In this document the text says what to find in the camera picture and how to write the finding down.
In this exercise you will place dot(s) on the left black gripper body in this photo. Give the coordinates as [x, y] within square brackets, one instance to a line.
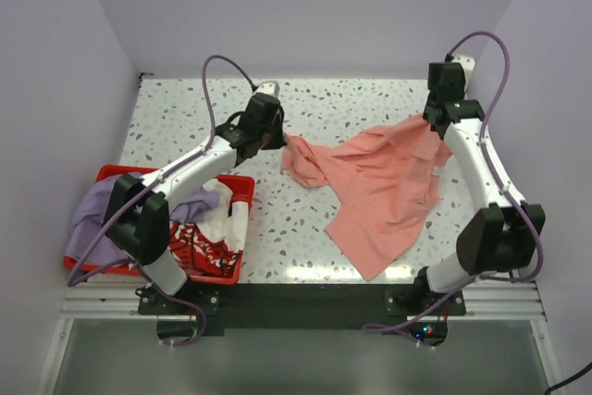
[272, 137]

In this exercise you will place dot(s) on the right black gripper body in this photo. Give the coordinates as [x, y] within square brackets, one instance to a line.
[428, 103]

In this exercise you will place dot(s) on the pink t shirt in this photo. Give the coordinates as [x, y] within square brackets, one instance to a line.
[387, 181]

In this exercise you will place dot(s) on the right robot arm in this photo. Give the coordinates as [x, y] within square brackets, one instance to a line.
[502, 234]

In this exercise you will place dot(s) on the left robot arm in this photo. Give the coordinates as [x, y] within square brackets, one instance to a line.
[137, 215]

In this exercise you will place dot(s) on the white red printed t shirt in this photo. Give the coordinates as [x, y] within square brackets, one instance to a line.
[212, 248]

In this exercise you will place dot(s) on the red plastic bin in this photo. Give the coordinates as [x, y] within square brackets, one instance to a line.
[243, 188]

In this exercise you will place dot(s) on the lavender t shirt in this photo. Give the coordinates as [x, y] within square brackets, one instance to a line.
[90, 214]

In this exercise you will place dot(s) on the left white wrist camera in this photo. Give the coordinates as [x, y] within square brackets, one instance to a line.
[269, 87]

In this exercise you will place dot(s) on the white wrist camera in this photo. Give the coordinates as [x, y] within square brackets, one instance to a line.
[269, 87]
[467, 63]

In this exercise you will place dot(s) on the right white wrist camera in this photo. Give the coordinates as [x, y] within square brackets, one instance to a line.
[467, 63]

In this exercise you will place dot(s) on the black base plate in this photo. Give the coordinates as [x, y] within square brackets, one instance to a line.
[375, 308]

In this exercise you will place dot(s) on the aluminium frame rail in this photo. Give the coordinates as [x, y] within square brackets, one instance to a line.
[297, 338]

